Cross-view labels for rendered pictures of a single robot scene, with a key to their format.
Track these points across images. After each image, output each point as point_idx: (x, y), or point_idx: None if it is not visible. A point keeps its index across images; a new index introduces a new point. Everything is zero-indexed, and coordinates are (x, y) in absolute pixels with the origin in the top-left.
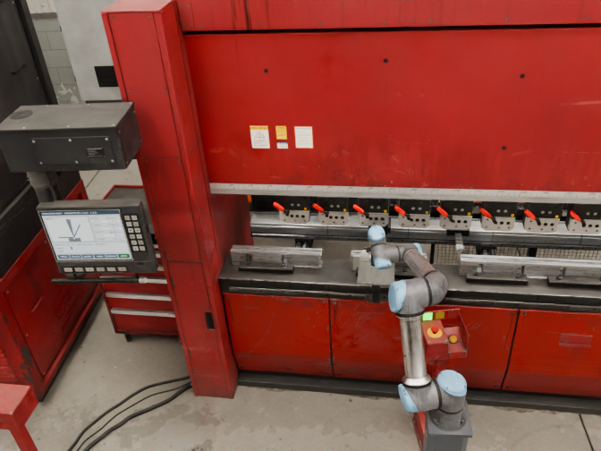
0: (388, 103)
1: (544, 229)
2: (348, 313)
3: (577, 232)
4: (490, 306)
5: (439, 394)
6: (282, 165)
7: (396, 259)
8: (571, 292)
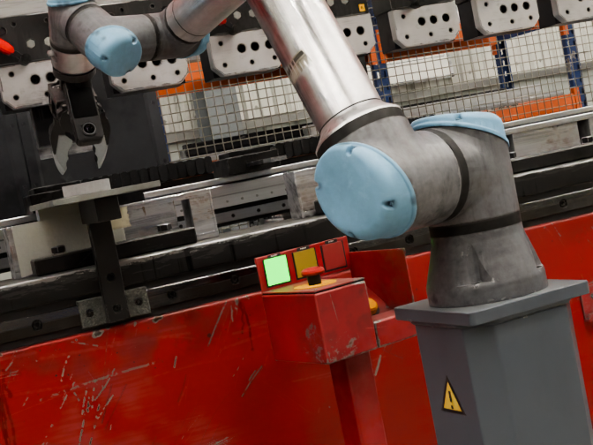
0: None
1: (435, 33)
2: (45, 400)
3: (498, 27)
4: (406, 254)
5: (446, 138)
6: None
7: (150, 36)
8: (551, 167)
